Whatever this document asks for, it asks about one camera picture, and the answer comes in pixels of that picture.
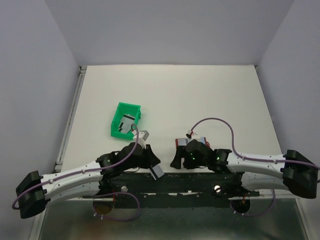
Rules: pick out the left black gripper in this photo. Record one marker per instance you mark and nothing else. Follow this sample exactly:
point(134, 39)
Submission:
point(150, 158)

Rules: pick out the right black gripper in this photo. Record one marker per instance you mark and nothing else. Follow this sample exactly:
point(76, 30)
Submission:
point(181, 152)

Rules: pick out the red card holder wallet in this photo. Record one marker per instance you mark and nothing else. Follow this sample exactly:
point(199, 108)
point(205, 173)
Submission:
point(185, 141)

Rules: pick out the white magnetic stripe card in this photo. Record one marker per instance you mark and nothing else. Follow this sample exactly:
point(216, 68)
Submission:
point(156, 172)

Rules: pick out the green plastic card tray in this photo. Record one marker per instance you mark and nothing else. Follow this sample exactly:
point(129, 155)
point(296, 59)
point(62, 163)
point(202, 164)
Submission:
point(124, 108)

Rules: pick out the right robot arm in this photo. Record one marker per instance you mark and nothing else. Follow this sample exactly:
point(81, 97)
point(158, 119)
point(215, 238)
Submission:
point(291, 171)

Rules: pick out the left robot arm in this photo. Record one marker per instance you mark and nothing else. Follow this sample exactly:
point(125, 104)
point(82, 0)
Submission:
point(92, 180)

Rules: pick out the silver card in tray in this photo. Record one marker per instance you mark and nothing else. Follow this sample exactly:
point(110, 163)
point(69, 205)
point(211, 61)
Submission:
point(125, 123)

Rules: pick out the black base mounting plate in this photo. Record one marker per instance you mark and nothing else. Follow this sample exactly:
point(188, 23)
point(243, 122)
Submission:
point(217, 184)

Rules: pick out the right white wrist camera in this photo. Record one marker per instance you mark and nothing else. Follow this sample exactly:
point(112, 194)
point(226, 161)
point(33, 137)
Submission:
point(191, 135)

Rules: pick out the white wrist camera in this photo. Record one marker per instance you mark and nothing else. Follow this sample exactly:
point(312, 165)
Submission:
point(141, 137)
point(191, 135)

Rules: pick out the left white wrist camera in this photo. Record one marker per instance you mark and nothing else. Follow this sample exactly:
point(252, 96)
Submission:
point(141, 137)

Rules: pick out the front aluminium rail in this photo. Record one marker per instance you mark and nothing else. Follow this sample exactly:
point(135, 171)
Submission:
point(178, 199)

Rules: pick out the aluminium rail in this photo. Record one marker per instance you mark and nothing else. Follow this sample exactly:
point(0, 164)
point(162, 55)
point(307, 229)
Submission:
point(62, 150)
point(178, 199)

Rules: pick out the left aluminium rail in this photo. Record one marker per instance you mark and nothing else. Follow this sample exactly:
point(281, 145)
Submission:
point(62, 150)

